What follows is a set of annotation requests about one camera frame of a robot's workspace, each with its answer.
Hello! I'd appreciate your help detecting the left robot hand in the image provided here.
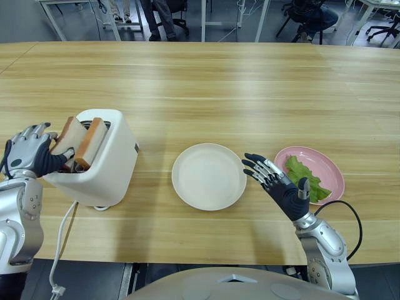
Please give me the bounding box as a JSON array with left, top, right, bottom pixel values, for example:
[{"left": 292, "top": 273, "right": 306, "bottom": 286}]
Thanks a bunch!
[{"left": 5, "top": 122, "right": 76, "bottom": 179}]

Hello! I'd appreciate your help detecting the black cable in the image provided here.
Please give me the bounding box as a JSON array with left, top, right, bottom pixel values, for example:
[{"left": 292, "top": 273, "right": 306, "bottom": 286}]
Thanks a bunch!
[
  {"left": 313, "top": 199, "right": 364, "bottom": 262},
  {"left": 0, "top": 139, "right": 13, "bottom": 181}
]

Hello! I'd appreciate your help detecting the black office chair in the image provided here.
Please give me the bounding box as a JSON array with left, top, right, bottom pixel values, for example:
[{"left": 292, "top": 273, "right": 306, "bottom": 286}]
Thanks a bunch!
[
  {"left": 276, "top": 6, "right": 337, "bottom": 44},
  {"left": 364, "top": 11, "right": 400, "bottom": 46}
]

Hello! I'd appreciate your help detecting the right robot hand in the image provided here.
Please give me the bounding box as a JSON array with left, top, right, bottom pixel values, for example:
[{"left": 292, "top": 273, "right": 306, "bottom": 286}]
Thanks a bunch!
[{"left": 241, "top": 152, "right": 311, "bottom": 223}]

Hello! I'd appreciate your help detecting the white plate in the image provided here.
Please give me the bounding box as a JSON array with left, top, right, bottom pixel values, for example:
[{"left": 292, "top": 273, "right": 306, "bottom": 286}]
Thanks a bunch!
[{"left": 171, "top": 142, "right": 248, "bottom": 212}]

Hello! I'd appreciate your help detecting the robot body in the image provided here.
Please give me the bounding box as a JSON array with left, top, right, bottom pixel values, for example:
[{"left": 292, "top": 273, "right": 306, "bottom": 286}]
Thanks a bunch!
[{"left": 124, "top": 267, "right": 360, "bottom": 300}]

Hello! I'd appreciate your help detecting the green lettuce leaf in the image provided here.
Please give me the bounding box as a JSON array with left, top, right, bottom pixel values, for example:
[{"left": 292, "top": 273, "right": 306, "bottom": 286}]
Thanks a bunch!
[{"left": 284, "top": 155, "right": 333, "bottom": 203}]

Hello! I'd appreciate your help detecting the cream toaster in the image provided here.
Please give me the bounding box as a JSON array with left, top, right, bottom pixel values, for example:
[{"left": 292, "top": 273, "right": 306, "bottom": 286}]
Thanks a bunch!
[{"left": 42, "top": 108, "right": 140, "bottom": 212}]

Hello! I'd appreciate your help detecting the pink plate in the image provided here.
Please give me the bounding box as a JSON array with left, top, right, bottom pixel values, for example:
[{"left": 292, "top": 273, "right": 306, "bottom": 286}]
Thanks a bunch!
[{"left": 274, "top": 146, "right": 346, "bottom": 206}]

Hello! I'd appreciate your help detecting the bread slice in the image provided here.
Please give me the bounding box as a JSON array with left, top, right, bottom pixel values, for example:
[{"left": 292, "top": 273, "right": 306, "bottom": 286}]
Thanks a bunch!
[
  {"left": 74, "top": 117, "right": 108, "bottom": 171},
  {"left": 49, "top": 116, "right": 87, "bottom": 171}
]

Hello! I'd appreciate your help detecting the person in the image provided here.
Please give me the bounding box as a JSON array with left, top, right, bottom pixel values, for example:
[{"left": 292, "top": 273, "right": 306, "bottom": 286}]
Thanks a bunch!
[
  {"left": 289, "top": 0, "right": 340, "bottom": 43},
  {"left": 111, "top": 0, "right": 133, "bottom": 24},
  {"left": 140, "top": 0, "right": 179, "bottom": 42}
]

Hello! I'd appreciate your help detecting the white cord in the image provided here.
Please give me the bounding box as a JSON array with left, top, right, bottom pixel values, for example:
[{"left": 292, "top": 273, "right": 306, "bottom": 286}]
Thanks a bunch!
[{"left": 49, "top": 199, "right": 79, "bottom": 298}]

